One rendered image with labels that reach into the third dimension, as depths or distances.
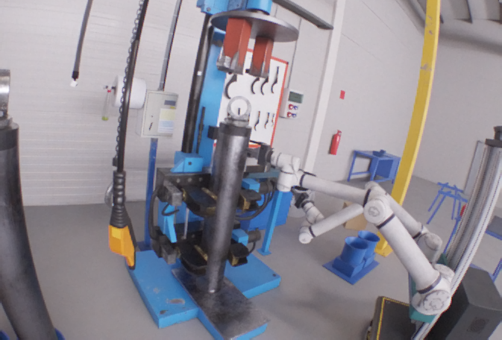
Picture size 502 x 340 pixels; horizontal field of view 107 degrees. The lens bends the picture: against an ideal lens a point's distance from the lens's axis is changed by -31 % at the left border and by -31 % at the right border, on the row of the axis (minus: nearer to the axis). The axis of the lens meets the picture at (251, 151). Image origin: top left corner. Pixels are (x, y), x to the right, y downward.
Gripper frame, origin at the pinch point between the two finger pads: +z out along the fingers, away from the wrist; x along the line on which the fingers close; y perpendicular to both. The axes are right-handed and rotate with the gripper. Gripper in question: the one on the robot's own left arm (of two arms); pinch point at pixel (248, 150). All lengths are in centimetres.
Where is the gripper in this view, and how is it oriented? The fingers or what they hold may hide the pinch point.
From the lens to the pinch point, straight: 170.0
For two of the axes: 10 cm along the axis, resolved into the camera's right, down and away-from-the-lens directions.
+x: -1.9, 9.6, 2.0
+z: -8.6, -2.6, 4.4
